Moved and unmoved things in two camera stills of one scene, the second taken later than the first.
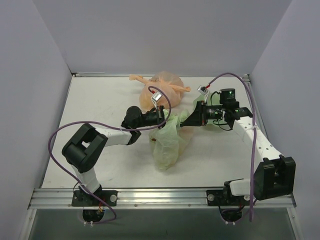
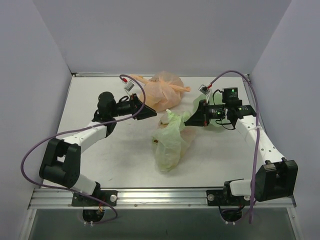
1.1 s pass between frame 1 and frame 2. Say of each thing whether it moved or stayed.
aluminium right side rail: stayed
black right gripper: stayed
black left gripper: moved
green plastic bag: stayed
